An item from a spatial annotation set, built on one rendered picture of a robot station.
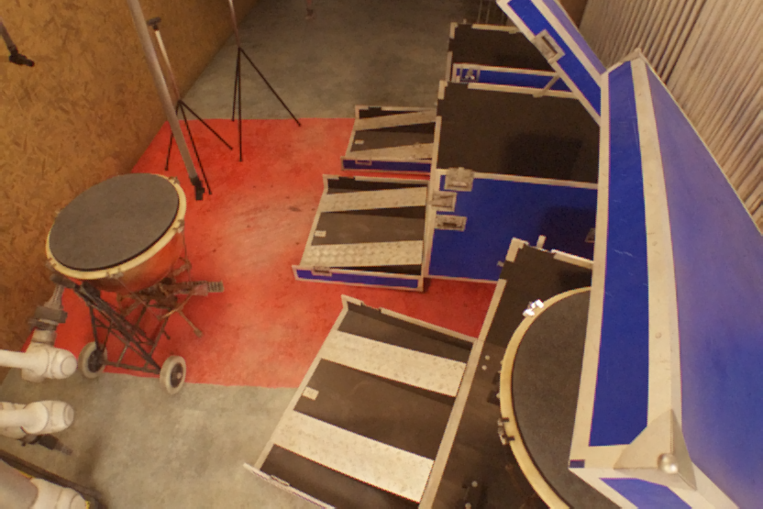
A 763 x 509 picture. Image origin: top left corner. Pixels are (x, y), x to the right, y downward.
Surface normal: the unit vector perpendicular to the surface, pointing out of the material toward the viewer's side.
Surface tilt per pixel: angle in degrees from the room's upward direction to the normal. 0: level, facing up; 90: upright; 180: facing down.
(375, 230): 2
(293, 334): 0
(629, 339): 52
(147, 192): 0
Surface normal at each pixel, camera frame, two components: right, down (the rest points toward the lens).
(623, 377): -0.73, -0.64
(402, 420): -0.03, -0.70
